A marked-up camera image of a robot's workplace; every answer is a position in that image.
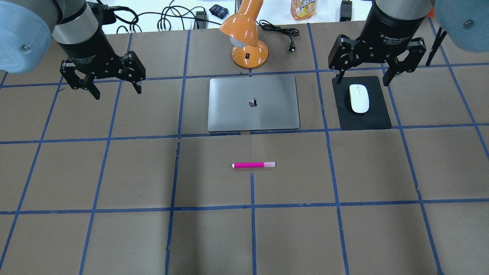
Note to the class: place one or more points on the black mousepad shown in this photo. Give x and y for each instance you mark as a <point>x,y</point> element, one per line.
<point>377,117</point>

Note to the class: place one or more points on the black power adapter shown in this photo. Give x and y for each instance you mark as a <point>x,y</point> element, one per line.
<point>346,10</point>

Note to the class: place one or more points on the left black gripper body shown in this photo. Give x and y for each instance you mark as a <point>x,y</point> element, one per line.
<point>91,46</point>

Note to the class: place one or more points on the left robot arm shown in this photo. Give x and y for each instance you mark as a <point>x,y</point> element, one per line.
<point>29,26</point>

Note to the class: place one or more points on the white computer mouse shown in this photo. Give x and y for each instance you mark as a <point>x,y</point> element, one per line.
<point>359,98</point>

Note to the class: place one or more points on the silver laptop notebook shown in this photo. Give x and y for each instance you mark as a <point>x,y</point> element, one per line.
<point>255,103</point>

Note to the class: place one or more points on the orange desk lamp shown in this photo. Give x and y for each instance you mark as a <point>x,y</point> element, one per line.
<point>248,51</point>

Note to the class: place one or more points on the pink highlighter pen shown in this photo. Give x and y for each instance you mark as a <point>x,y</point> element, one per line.
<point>242,165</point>

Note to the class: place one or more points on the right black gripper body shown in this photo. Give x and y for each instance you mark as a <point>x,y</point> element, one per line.
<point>386,23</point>

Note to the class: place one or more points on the dark blue small pouch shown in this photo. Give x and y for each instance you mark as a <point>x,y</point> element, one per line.
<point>219,11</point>

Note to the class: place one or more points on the yellow drink bottle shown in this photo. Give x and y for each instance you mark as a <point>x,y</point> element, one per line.
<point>302,9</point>

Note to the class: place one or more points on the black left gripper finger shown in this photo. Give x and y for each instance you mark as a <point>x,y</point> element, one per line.
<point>136,78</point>
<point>87,84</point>

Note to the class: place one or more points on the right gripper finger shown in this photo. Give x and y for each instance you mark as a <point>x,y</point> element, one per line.
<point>395,67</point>
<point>341,67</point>

